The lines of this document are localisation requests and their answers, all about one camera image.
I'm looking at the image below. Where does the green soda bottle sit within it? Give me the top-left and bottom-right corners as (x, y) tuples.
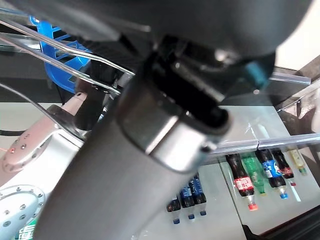
(241, 152), (268, 196)

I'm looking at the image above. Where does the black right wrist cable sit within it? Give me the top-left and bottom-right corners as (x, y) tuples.
(0, 83), (85, 141)

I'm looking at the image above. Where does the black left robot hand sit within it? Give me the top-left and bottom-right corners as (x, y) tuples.
(7, 0), (315, 240)

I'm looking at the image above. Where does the Coca-Cola bottle red label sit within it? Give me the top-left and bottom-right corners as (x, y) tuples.
(225, 153), (260, 212)
(271, 149), (298, 188)

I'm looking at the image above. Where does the yellow tea bottle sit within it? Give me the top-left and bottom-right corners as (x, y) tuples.
(286, 148), (309, 176)

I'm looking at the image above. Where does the blue plastic shopping basket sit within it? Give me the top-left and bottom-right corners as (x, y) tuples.
(0, 14), (137, 97)

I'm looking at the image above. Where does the Pepsi cola bottle blue label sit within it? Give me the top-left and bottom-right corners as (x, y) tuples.
(166, 194), (181, 225)
(191, 172), (208, 217)
(254, 149), (289, 200)
(179, 178), (196, 221)

